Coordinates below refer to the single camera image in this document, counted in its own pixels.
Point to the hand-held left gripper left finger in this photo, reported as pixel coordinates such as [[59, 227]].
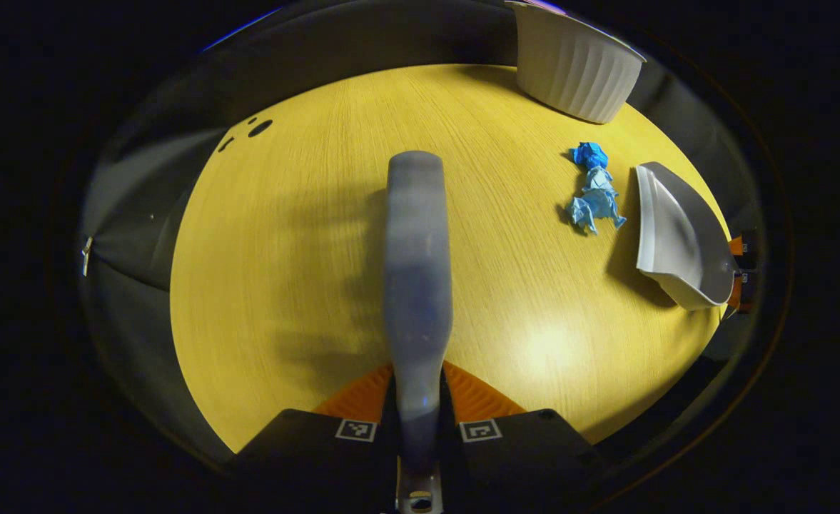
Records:
[[320, 464]]

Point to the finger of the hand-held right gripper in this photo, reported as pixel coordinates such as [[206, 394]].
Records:
[[741, 246], [741, 293]]

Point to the grey plastic dustpan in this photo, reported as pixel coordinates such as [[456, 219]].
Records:
[[684, 243]]

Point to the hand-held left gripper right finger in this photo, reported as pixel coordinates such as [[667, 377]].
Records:
[[519, 464]]

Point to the light blue paper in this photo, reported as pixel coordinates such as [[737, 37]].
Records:
[[599, 180], [594, 210]]

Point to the white clip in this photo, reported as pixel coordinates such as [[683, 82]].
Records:
[[86, 255]]

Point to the dark blue paper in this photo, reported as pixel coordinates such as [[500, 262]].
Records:
[[589, 154]]

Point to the white ribbed garbage bin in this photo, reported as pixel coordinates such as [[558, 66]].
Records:
[[577, 68]]

